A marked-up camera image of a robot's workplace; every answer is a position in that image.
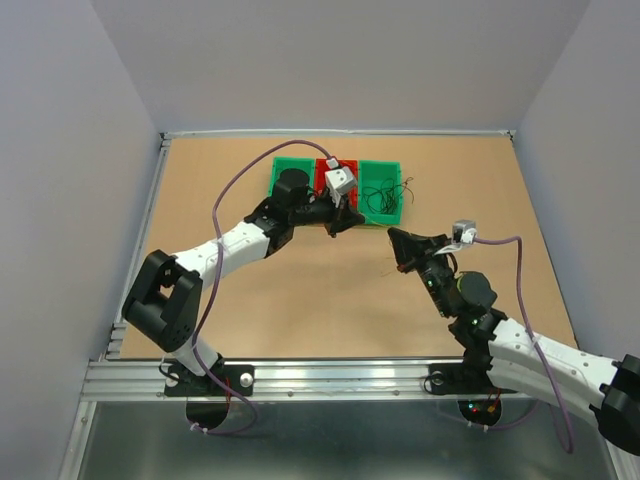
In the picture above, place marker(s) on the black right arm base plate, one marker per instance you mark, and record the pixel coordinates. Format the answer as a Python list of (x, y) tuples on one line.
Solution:
[(455, 378)]

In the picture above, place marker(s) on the aluminium front rail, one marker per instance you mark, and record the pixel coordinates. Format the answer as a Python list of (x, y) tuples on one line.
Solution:
[(291, 380)]

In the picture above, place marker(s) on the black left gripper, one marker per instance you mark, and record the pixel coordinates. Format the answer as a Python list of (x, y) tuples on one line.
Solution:
[(339, 220)]

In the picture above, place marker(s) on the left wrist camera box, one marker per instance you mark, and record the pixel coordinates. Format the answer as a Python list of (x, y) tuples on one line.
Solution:
[(339, 180)]

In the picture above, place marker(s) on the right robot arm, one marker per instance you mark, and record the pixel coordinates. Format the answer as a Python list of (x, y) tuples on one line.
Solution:
[(508, 354)]

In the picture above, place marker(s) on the green bin near cables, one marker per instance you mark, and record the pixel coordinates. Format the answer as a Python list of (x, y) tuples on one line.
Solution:
[(380, 192)]

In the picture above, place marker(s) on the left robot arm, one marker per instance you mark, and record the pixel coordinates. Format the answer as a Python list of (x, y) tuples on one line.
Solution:
[(163, 302)]

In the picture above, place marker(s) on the red middle bin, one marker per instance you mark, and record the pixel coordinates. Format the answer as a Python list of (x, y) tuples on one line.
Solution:
[(319, 180)]

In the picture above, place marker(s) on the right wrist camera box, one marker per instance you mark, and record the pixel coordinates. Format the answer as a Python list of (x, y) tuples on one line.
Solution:
[(462, 236)]

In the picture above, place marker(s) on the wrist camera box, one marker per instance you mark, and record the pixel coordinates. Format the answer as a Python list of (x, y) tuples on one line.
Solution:
[(339, 180), (462, 236)]

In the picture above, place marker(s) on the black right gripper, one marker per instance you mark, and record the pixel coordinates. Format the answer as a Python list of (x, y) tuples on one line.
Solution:
[(411, 249)]

